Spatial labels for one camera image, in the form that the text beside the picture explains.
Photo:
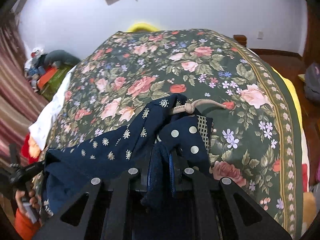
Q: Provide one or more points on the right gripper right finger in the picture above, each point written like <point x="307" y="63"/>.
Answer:
<point x="220" y="209"/>

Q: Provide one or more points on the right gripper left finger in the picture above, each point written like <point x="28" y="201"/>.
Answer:
<point x="101" y="210"/>

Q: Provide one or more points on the navy patterned hooded garment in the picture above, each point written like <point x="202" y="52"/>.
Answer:
<point x="163" y="125"/>

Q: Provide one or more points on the orange sleeve forearm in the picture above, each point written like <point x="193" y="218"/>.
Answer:
<point x="24" y="226"/>

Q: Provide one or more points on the red and cream plush blanket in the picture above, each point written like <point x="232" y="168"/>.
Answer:
<point x="30" y="150"/>

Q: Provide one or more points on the white cloth on bed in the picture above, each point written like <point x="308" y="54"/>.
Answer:
<point x="40" y="129"/>

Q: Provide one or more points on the striped maroon curtain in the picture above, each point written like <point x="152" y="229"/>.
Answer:
<point x="20" y="105"/>

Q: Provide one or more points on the dark floral bedspread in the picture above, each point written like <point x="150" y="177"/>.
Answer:
<point x="256" y="138"/>

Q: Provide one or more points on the colourful fleece blanket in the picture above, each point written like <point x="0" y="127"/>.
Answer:
<point x="309" y="201"/>

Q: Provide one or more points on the clutter pile of small items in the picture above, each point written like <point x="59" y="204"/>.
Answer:
<point x="35" y="67"/>

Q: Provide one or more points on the grey plush toy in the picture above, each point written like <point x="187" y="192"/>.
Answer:
<point x="57" y="58"/>

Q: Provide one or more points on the grey backpack on floor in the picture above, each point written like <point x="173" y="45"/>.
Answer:
<point x="312" y="84"/>

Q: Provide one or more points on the wooden bed post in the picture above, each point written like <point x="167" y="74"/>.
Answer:
<point x="241" y="39"/>

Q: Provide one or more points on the wall socket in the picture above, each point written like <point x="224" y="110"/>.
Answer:
<point x="260" y="35"/>

